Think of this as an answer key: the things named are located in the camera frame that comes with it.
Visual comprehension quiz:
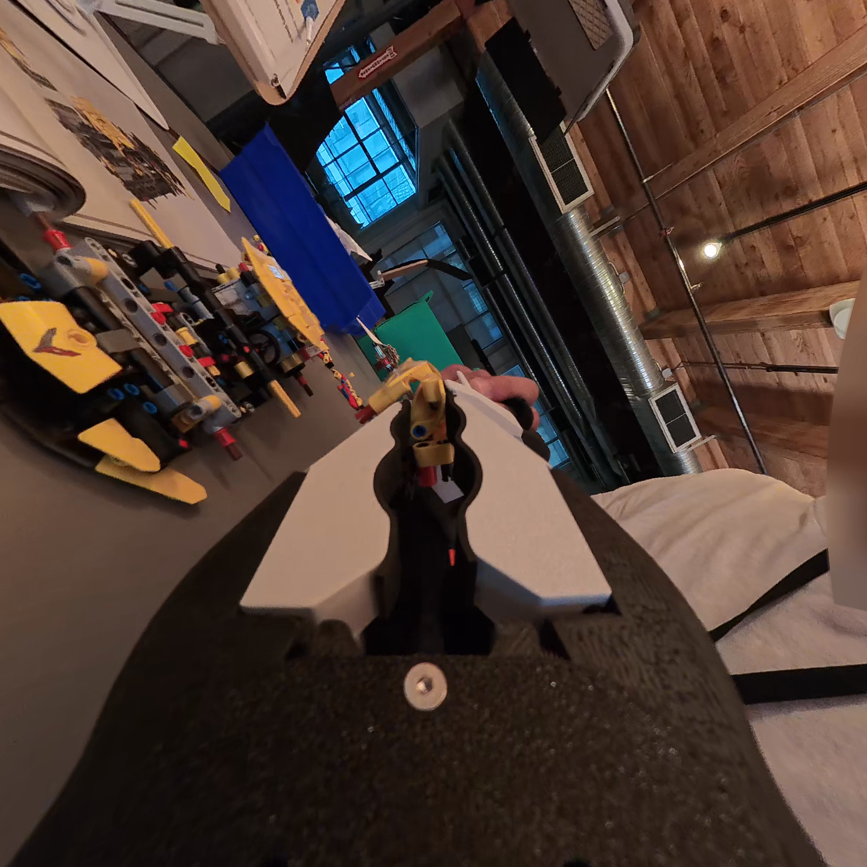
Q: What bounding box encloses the instruction booklet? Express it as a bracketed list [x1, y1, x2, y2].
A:
[0, 0, 261, 272]

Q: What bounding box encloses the printed instruction sheet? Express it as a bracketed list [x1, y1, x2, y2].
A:
[217, 0, 341, 89]

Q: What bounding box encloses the blue storage bin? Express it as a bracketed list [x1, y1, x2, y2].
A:
[219, 124, 387, 335]

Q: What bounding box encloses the partly built yellow toy car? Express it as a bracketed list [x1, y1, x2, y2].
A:
[0, 217, 334, 507]

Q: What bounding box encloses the yellow paper scrap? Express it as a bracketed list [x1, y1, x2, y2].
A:
[171, 135, 233, 213]

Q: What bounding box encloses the silver ventilation duct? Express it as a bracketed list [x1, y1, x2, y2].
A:
[550, 205, 707, 476]

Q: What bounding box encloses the grey desk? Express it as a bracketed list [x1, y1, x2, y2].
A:
[0, 0, 407, 861]

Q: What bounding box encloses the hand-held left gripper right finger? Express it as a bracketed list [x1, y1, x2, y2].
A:
[447, 395, 614, 624]

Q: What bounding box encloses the white ceiling air vent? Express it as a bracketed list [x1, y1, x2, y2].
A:
[530, 124, 597, 212]

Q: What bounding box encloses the person's right hand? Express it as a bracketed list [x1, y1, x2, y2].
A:
[440, 364, 541, 429]

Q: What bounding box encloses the yellow wheel arch panel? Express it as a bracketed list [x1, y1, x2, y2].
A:
[408, 378, 453, 470]

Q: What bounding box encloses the small yellow curved panel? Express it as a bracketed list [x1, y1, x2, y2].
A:
[368, 361, 443, 416]

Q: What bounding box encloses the wooden stick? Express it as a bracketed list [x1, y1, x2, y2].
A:
[369, 256, 473, 287]

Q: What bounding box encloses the green bin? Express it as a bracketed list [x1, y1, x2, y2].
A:
[355, 291, 466, 382]

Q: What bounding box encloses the crumpled white paper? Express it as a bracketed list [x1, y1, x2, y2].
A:
[331, 215, 375, 263]

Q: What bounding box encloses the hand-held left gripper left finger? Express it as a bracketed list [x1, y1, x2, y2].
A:
[239, 400, 410, 641]

